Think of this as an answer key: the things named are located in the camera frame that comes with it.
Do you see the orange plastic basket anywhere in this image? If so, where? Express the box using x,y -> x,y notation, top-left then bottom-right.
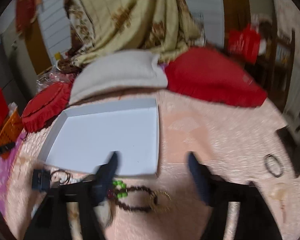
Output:
0,108 -> 23,146

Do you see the black hair tie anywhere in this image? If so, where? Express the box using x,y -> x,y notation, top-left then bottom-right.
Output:
263,154 -> 284,178

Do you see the purple floral bedsheet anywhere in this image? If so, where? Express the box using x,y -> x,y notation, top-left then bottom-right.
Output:
0,131 -> 27,216

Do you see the gold clear bead bracelet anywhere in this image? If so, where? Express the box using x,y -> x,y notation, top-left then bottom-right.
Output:
151,190 -> 173,213

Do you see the red ruffled pillow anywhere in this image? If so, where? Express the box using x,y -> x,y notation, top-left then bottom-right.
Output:
21,82 -> 72,133
165,47 -> 267,107

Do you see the red chinese knot decoration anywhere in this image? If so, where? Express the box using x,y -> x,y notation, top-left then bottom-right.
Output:
15,0 -> 42,33

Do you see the black cord pendant necklace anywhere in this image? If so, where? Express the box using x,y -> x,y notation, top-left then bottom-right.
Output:
50,169 -> 72,186

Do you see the beige pillow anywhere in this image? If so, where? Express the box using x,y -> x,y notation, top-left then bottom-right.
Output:
69,50 -> 168,105

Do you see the dark brown bead bracelet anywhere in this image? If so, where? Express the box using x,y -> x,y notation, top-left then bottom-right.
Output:
110,185 -> 159,213

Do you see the red shopping bag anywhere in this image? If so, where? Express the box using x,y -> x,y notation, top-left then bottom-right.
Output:
226,24 -> 261,64

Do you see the pink quilted bedspread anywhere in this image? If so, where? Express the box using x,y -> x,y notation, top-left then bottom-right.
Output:
0,89 -> 300,240

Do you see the red ruffled pillow right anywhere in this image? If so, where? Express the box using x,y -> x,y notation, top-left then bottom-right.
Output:
165,47 -> 267,107

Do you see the blue hair claw clip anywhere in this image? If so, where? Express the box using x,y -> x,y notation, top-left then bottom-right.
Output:
31,169 -> 51,192

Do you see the floral beige quilt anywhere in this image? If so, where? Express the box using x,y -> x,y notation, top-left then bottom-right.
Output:
64,0 -> 201,67

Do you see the green bead bracelet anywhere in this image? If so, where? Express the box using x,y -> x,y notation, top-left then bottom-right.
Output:
111,179 -> 129,199

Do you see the red ruffled pillow left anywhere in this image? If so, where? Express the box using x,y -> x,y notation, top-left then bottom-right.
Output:
21,82 -> 72,133

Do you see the white shallow tray box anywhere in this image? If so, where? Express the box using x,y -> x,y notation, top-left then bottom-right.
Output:
38,98 -> 160,178

